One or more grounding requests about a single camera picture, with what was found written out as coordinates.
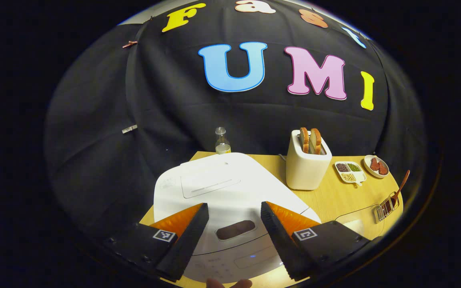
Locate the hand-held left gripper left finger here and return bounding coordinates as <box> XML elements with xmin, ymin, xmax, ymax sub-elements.
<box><xmin>103</xmin><ymin>202</ymin><xmax>210</xmax><ymax>282</ymax></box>

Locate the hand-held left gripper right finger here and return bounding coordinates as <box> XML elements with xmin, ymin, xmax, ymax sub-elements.
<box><xmin>260</xmin><ymin>201</ymin><xmax>371</xmax><ymax>282</ymax></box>

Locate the white rice cooker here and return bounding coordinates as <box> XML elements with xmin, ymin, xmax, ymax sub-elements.
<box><xmin>153</xmin><ymin>152</ymin><xmax>322</xmax><ymax>284</ymax></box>

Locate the clear wire chopstick holder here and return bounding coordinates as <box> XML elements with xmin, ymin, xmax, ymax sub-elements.
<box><xmin>374</xmin><ymin>194</ymin><xmax>400</xmax><ymax>223</ymax></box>

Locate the brown wooden spoon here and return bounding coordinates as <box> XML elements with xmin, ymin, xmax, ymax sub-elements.
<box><xmin>390</xmin><ymin>170</ymin><xmax>411</xmax><ymax>207</ymax></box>

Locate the white toaster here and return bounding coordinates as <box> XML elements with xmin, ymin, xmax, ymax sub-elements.
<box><xmin>285</xmin><ymin>129</ymin><xmax>333</xmax><ymax>191</ymax></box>

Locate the white divided dish with beans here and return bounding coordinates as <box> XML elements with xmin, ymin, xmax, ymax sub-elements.
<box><xmin>334</xmin><ymin>160</ymin><xmax>367</xmax><ymax>187</ymax></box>

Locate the small clear glass bottle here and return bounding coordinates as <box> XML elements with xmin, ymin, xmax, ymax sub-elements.
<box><xmin>214</xmin><ymin>126</ymin><xmax>232</xmax><ymax>155</ymax></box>

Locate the toast bread slice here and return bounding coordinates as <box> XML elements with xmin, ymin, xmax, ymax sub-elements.
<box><xmin>299</xmin><ymin>127</ymin><xmax>310</xmax><ymax>154</ymax></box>
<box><xmin>309</xmin><ymin>128</ymin><xmax>323</xmax><ymax>155</ymax></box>

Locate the white round plate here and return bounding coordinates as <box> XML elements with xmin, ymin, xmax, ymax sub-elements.
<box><xmin>363</xmin><ymin>154</ymin><xmax>390</xmax><ymax>179</ymax></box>

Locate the black backdrop cloth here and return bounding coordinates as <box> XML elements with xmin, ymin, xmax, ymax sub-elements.
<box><xmin>43</xmin><ymin>0</ymin><xmax>427</xmax><ymax>240</ymax></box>

